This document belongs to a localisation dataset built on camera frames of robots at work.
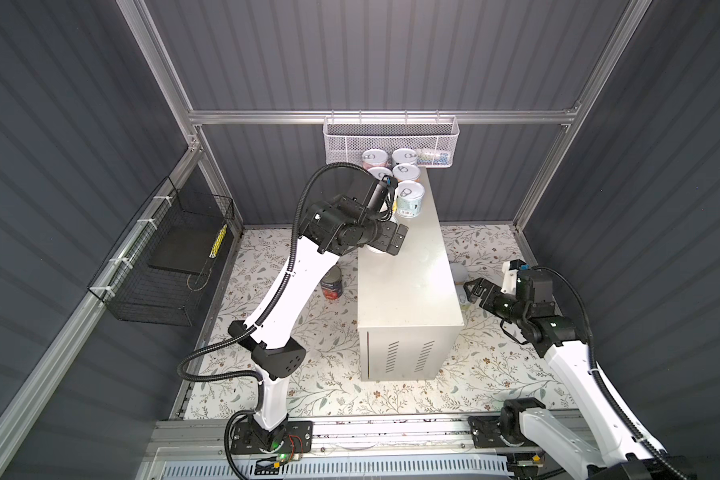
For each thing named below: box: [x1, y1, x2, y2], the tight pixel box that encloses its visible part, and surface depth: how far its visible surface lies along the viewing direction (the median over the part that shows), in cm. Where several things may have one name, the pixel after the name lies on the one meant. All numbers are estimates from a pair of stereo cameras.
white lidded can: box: [396, 180, 425, 219], surface depth 74 cm
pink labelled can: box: [362, 149, 390, 169], surface depth 84 cm
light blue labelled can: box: [367, 166, 393, 181], surface depth 80 cm
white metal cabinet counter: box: [358, 167, 465, 382], surface depth 63 cm
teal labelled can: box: [392, 148, 418, 166], surface depth 84 cm
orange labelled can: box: [392, 163, 421, 183], surface depth 80 cm
